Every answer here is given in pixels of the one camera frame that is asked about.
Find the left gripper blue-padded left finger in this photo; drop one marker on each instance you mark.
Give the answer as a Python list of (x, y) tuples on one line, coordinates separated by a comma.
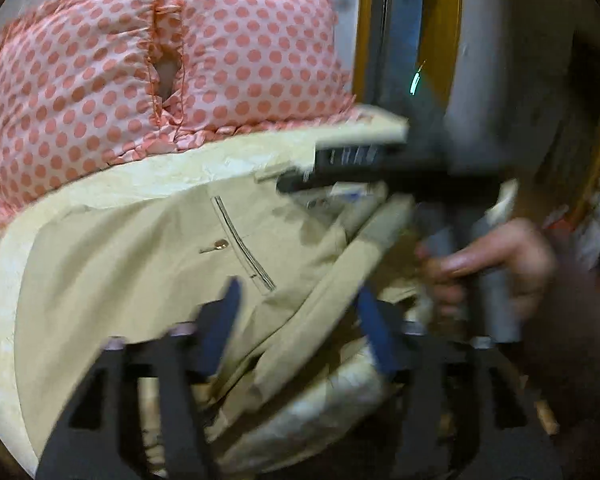
[(133, 414)]

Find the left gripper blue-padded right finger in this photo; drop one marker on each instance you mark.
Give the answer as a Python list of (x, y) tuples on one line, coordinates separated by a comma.
[(462, 416)]

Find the beige khaki pants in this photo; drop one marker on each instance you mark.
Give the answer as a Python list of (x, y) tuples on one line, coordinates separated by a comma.
[(296, 375)]

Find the person's right hand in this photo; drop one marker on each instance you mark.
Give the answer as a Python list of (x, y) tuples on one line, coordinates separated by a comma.
[(516, 246)]

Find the yellow patterned bed cover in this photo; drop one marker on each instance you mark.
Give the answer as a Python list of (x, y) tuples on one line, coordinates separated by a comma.
[(155, 176)]

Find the pink polka dot pillow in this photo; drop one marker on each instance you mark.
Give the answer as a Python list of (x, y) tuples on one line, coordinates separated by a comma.
[(79, 94), (257, 65)]

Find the window with wooden frame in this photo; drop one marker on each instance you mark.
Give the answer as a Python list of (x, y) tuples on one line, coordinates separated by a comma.
[(392, 46)]

